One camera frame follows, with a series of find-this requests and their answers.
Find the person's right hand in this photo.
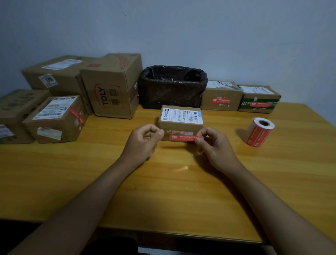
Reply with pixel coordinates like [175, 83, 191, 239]
[194, 127, 239, 173]

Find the person's left hand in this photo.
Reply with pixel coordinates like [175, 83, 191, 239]
[121, 124, 165, 168]

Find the red rectangular sticker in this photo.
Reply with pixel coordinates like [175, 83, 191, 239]
[169, 134, 200, 142]

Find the small cardboard parcel box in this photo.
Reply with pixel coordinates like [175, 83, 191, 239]
[158, 105, 204, 142]

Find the person's right forearm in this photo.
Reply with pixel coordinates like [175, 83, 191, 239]
[218, 161, 336, 255]

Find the person's left forearm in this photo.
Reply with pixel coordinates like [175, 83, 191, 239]
[8, 156, 144, 255]

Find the bin with black bag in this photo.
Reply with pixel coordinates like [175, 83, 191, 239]
[138, 65, 208, 110]

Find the cardboard box with red sticker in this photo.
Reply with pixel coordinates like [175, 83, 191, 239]
[201, 80, 244, 111]

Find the roll of red stickers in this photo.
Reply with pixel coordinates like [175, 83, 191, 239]
[245, 117, 275, 148]

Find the tall cardboard box red print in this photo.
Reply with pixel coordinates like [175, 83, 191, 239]
[79, 53, 143, 120]

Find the green printed cardboard box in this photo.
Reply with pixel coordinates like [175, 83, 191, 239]
[238, 84, 282, 114]

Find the cardboard box red tape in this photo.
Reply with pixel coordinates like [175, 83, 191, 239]
[22, 95, 89, 144]

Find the large flat cardboard box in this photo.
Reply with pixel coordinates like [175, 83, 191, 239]
[21, 55, 100, 115]

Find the worn olive cardboard box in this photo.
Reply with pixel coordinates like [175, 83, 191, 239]
[0, 89, 52, 145]

